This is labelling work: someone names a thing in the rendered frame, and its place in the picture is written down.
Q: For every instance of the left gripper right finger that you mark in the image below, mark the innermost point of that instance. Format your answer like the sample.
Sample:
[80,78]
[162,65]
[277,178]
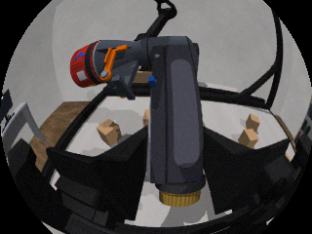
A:
[231,167]

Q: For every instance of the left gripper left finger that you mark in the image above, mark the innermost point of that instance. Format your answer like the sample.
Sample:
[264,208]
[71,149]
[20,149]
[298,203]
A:
[118,172]

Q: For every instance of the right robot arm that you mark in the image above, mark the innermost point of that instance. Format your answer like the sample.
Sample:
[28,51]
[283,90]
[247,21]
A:
[155,28]

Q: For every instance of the black hose nozzle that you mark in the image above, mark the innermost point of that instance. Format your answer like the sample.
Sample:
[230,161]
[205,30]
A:
[175,146]

